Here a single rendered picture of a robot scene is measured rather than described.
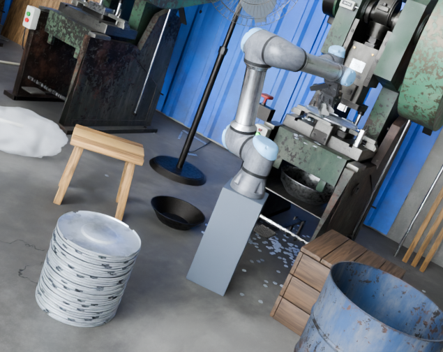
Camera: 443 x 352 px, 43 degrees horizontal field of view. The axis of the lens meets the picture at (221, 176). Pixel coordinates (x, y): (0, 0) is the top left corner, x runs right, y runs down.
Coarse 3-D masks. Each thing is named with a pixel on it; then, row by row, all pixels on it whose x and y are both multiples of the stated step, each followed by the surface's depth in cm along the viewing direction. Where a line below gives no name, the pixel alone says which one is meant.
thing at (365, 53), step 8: (352, 48) 281; (360, 48) 279; (368, 48) 277; (376, 48) 281; (352, 56) 281; (360, 56) 279; (368, 56) 277; (344, 64) 284; (352, 64) 281; (360, 64) 280; (368, 64) 278; (360, 72) 280; (360, 80) 280; (344, 88) 282; (352, 88) 280; (360, 88) 281; (368, 88) 289; (344, 96) 282; (352, 96) 281; (360, 96) 283
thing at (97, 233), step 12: (72, 216) 196; (84, 216) 199; (96, 216) 202; (108, 216) 205; (60, 228) 185; (72, 228) 187; (84, 228) 189; (96, 228) 192; (108, 228) 196; (120, 228) 200; (72, 240) 180; (84, 240) 183; (96, 240) 186; (108, 240) 188; (120, 240) 192; (132, 240) 195; (96, 252) 179; (108, 252) 182; (132, 252) 188
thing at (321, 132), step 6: (312, 114) 273; (318, 120) 283; (324, 120) 270; (318, 126) 284; (324, 126) 282; (330, 126) 280; (336, 126) 283; (312, 132) 286; (318, 132) 284; (324, 132) 282; (330, 132) 281; (312, 138) 286; (318, 138) 284; (324, 138) 282; (324, 144) 283
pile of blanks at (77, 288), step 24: (48, 264) 186; (72, 264) 180; (96, 264) 179; (120, 264) 184; (48, 288) 185; (72, 288) 182; (96, 288) 184; (120, 288) 191; (48, 312) 188; (72, 312) 185; (96, 312) 189
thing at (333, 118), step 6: (306, 108) 281; (312, 108) 289; (318, 114) 280; (330, 114) 295; (330, 120) 271; (336, 120) 280; (342, 120) 290; (348, 120) 295; (348, 126) 278; (354, 126) 286
